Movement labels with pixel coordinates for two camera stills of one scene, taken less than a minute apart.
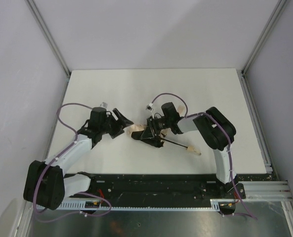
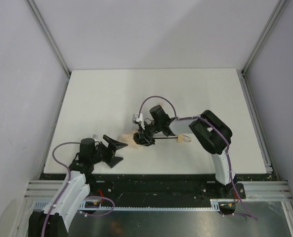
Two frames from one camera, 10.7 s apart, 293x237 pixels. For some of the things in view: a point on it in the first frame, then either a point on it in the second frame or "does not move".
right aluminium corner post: x=241 y=74 does not move
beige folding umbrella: x=136 y=131 → x=127 y=139
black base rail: x=136 y=189 does not move
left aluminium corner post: x=42 y=24 does not move
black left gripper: x=115 y=124 → x=106 y=151
